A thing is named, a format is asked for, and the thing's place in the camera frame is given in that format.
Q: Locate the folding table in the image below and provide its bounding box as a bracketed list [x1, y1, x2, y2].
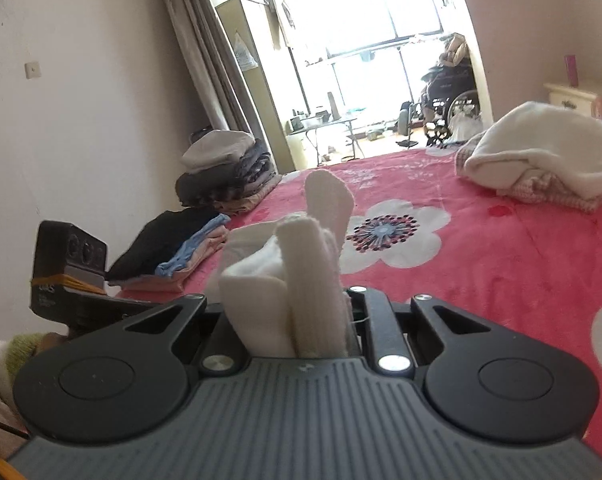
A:
[286, 112, 366, 166]

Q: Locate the pink floral blanket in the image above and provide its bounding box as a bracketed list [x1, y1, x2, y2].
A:
[108, 147, 602, 466]

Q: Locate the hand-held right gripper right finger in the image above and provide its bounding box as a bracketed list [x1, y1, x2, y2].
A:
[347, 286, 518, 377]

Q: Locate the padded beige coat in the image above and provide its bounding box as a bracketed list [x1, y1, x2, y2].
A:
[438, 32, 470, 68]

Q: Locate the person's left forearm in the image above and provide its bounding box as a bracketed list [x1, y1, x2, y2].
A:
[0, 331, 49, 461]

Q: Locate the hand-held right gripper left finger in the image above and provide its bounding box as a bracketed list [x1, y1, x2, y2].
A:
[95, 295, 245, 376]

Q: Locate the grey curtain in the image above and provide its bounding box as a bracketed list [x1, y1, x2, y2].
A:
[151, 0, 254, 136]

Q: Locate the cream nightstand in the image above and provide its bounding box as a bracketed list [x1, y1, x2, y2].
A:
[543, 81, 602, 121]

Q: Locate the black cable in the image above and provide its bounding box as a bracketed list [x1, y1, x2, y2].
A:
[0, 412, 29, 436]

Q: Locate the stack of folded clothes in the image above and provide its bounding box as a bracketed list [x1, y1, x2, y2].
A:
[175, 129, 282, 213]

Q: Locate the tall cabinet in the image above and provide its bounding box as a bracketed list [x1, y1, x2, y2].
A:
[215, 0, 296, 173]

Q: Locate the hanging grey shirt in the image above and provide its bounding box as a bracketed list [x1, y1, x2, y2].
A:
[253, 0, 296, 51]

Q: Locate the black folded garment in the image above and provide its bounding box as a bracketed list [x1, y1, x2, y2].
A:
[103, 207, 222, 283]

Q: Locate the translucent plastic bag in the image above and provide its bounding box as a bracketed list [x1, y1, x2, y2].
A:
[232, 30, 258, 72]

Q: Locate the blue folded garment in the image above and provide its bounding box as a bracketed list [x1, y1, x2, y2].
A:
[153, 212, 232, 277]

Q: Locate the wheelchair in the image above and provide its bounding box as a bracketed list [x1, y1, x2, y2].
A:
[420, 57, 482, 148]

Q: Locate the white sweatshirt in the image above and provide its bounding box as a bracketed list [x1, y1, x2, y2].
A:
[206, 170, 362, 359]

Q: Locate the white fluffy garment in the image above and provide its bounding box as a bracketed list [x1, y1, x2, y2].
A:
[465, 101, 602, 200]

